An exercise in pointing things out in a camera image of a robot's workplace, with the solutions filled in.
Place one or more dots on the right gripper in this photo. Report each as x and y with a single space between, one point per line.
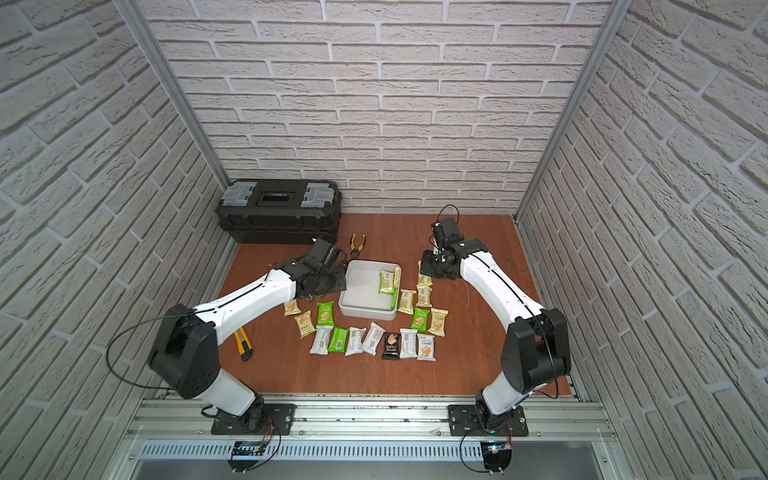
426 265

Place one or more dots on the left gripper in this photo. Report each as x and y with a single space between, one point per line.
327 282

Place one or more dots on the pale yellow cookie packet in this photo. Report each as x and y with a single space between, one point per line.
291 308
423 280
386 282
406 303
305 324
437 322
424 293

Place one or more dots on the green cookie packet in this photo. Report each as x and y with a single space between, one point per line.
325 315
338 340
395 298
420 320

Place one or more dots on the grey storage box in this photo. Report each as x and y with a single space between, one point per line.
361 299

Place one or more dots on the black cookie packet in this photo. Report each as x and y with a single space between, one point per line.
391 343

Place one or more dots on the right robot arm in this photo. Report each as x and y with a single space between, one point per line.
536 350

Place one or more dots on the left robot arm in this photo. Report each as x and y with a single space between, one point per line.
185 352

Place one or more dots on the black toolbox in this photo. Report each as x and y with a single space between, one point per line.
281 211

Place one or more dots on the left controller board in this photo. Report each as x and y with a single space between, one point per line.
248 455

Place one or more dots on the controller board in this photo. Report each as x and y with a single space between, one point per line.
248 455
496 456

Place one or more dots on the right controller board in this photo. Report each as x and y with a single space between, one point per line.
496 456

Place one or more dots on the yellow handled small pliers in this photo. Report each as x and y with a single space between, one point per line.
357 246

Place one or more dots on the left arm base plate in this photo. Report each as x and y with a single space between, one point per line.
257 420

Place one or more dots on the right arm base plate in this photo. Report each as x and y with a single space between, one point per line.
464 419

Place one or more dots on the aluminium front rail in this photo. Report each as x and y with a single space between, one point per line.
379 417

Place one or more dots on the aluminium frame post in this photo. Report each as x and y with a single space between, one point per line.
605 35
140 28

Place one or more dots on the left aluminium frame post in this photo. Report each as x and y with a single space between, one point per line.
140 28

